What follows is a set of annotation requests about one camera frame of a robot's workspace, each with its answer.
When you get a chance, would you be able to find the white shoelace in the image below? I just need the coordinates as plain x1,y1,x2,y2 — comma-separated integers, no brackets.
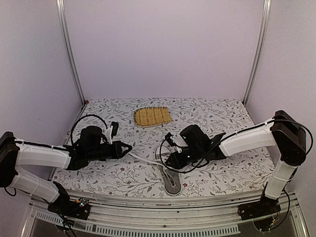
128,153,164,167

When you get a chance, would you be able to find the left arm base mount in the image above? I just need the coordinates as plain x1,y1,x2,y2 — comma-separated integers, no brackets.
47,197,91,220

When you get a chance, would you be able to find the floral patterned table mat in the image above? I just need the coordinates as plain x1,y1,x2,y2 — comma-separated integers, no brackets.
52,98,274,198

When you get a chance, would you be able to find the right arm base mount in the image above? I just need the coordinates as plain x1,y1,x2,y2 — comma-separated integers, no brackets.
237,196,281,220

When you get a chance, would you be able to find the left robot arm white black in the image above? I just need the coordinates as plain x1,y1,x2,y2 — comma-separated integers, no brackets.
0,126,132,214

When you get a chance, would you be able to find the left black camera cable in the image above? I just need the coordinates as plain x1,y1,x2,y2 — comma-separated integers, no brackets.
70,115,109,146

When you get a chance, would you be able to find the front aluminium rail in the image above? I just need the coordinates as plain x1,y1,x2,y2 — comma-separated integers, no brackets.
21,191,310,237

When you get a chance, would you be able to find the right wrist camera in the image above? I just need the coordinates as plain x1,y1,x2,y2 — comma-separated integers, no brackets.
164,132,182,153

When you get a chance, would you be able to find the left aluminium frame post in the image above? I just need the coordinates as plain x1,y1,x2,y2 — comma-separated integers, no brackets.
56,0,86,106

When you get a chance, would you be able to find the right black camera cable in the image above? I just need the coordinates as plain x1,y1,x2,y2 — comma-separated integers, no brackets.
159,139,210,174

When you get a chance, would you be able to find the woven bamboo tray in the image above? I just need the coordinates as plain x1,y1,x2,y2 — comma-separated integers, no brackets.
134,107,172,127

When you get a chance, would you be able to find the grey canvas sneaker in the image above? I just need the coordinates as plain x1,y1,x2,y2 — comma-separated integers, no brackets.
155,146,181,196

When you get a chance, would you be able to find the black camera cable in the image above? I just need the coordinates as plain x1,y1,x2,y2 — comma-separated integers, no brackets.
159,139,210,174
70,115,109,146

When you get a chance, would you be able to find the right aluminium frame post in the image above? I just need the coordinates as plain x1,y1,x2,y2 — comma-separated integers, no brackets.
242,0,272,107

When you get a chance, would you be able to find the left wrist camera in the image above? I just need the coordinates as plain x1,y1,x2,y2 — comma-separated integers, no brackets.
105,121,119,145

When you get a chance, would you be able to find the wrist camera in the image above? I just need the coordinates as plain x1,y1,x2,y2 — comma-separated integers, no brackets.
164,132,182,153
105,121,119,145

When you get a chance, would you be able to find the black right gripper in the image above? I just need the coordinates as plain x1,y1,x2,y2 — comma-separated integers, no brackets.
166,145,203,169

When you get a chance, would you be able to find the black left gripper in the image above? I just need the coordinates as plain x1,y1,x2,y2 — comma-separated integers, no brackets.
87,140,132,161

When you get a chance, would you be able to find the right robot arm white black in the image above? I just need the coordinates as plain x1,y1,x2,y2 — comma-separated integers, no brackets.
164,110,310,215

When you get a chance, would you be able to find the aluminium frame post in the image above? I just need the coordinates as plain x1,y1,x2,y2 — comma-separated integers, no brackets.
56,0,86,106
242,0,272,107

